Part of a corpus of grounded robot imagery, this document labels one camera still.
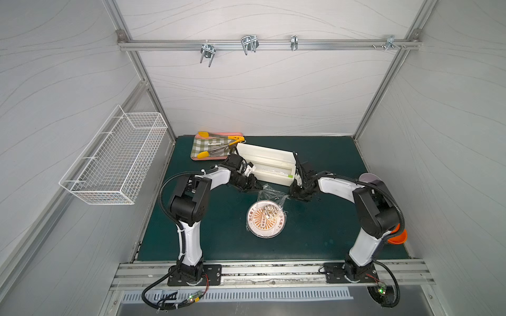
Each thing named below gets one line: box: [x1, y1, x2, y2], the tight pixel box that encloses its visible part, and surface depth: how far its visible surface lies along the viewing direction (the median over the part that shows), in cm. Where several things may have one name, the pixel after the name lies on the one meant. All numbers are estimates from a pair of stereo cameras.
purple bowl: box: [359, 172, 381, 184], surface depth 98 cm
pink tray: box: [190, 132, 244, 161], surface depth 117 cm
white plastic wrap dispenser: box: [236, 142, 297, 187], surface depth 106 cm
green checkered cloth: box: [191, 137, 232, 157], surface depth 117 cm
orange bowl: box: [387, 223, 408, 245], surface depth 79 cm
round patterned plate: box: [246, 199, 286, 239], surface depth 88 cm
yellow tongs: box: [196, 131, 246, 159], surface depth 117 cm
